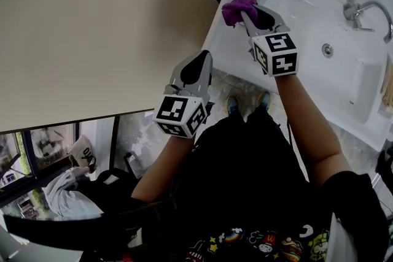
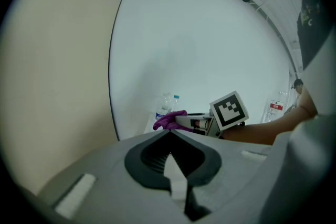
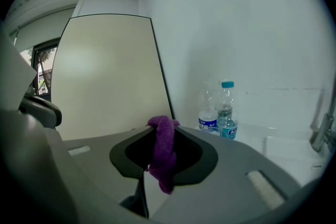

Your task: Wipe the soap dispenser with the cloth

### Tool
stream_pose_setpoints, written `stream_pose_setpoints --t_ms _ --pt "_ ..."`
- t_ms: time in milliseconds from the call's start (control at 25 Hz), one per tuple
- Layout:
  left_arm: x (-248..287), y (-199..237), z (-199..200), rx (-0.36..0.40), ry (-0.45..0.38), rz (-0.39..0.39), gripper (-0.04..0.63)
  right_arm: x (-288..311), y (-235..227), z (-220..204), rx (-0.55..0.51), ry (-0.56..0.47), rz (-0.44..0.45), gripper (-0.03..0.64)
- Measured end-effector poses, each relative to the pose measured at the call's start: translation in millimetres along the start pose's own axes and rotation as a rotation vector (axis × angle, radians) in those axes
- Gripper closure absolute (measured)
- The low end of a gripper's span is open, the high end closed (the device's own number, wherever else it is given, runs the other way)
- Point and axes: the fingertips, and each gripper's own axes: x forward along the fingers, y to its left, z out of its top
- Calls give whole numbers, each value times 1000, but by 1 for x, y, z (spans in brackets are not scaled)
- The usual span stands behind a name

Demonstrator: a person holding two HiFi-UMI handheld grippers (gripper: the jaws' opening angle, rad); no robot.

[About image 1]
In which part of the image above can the beige loofah sponge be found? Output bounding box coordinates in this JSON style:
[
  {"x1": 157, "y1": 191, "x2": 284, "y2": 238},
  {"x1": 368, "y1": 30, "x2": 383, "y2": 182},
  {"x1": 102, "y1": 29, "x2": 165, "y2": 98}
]
[{"x1": 379, "y1": 54, "x2": 393, "y2": 109}]

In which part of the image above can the black-framed window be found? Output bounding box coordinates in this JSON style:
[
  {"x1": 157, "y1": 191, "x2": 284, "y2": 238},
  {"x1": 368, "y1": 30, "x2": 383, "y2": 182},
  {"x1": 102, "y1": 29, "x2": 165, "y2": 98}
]
[{"x1": 0, "y1": 122, "x2": 81, "y2": 219}]

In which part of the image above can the person's left forearm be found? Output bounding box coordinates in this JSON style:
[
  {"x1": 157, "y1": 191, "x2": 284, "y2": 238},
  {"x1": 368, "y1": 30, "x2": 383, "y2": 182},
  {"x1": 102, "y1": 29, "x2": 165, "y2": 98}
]
[{"x1": 131, "y1": 131, "x2": 198, "y2": 204}]

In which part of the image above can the beige tote bag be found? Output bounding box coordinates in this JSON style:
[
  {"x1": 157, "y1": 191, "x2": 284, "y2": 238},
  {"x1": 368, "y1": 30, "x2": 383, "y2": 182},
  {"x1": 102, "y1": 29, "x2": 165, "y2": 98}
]
[{"x1": 67, "y1": 134, "x2": 98, "y2": 176}]

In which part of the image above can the black curved band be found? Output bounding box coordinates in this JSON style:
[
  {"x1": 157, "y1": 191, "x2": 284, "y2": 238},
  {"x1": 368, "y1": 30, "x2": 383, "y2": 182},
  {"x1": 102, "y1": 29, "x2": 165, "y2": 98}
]
[{"x1": 2, "y1": 198, "x2": 181, "y2": 253}]

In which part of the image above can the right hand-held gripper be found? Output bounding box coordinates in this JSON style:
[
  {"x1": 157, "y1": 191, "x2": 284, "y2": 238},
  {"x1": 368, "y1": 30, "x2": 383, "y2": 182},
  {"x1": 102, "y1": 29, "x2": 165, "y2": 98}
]
[{"x1": 240, "y1": 4, "x2": 298, "y2": 77}]

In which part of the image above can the chrome faucet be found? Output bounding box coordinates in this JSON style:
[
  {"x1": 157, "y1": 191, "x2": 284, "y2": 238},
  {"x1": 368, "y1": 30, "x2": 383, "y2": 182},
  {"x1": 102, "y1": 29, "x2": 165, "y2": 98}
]
[{"x1": 343, "y1": 0, "x2": 393, "y2": 44}]

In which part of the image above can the beige board with black edge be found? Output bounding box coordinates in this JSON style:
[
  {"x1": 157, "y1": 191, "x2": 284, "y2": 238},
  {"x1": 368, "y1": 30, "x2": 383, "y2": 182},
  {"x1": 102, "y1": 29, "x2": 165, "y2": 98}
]
[{"x1": 0, "y1": 0, "x2": 222, "y2": 134}]

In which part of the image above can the person's shoe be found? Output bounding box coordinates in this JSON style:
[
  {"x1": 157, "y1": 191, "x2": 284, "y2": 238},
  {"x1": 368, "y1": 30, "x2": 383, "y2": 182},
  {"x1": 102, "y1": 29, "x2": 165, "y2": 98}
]
[
  {"x1": 225, "y1": 96, "x2": 241, "y2": 116},
  {"x1": 256, "y1": 91, "x2": 273, "y2": 114}
]

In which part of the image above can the white washbasin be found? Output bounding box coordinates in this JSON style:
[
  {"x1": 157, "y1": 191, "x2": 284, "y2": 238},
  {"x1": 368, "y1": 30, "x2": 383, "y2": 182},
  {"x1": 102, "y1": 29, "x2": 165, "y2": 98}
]
[{"x1": 201, "y1": 0, "x2": 393, "y2": 152}]

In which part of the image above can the person's black clothing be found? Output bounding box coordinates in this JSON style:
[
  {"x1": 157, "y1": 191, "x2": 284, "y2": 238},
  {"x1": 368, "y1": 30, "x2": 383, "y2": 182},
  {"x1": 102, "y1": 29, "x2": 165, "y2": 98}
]
[{"x1": 122, "y1": 106, "x2": 391, "y2": 262}]

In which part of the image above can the person's left shoe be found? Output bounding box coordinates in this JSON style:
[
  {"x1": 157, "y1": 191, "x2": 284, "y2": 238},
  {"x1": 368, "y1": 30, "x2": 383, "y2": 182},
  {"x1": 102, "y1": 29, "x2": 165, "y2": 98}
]
[{"x1": 225, "y1": 96, "x2": 241, "y2": 116}]

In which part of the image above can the black bag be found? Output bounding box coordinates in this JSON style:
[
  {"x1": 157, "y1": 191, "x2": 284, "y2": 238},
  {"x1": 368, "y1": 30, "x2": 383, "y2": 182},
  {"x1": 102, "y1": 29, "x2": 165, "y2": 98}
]
[{"x1": 375, "y1": 149, "x2": 393, "y2": 188}]

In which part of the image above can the black backpack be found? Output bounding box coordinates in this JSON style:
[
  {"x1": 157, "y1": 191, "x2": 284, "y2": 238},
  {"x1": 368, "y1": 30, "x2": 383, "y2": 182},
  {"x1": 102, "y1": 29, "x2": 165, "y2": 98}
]
[{"x1": 88, "y1": 168, "x2": 141, "y2": 214}]

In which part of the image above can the person's right shoe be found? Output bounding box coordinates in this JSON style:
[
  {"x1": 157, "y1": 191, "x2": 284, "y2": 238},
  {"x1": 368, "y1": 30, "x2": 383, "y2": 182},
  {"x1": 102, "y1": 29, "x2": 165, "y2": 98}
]
[{"x1": 256, "y1": 91, "x2": 273, "y2": 114}]

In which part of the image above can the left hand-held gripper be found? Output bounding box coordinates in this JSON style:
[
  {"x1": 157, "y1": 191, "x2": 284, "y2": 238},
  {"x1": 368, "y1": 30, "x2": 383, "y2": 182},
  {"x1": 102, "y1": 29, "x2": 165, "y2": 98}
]
[{"x1": 152, "y1": 50, "x2": 213, "y2": 139}]

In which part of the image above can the purple cloth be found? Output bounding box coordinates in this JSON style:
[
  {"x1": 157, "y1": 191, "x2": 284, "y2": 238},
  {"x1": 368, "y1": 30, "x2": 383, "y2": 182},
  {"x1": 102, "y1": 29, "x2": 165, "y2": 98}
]
[{"x1": 221, "y1": 0, "x2": 260, "y2": 29}]

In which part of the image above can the person's right forearm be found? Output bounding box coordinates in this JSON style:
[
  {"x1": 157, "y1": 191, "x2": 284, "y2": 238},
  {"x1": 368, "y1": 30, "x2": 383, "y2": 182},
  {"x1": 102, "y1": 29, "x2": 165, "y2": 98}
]
[{"x1": 274, "y1": 73, "x2": 352, "y2": 188}]

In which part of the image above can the grey garment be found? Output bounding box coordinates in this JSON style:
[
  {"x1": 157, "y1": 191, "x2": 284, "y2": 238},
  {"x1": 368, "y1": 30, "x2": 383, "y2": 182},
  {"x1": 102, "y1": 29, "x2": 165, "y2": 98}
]
[{"x1": 41, "y1": 167, "x2": 104, "y2": 221}]

